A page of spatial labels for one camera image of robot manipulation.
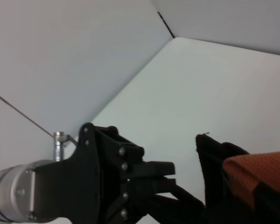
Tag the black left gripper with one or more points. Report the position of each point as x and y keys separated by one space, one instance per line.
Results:
x=79 y=186

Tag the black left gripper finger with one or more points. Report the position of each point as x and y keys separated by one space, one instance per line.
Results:
x=154 y=168

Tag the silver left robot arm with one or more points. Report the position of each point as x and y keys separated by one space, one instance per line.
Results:
x=11 y=191

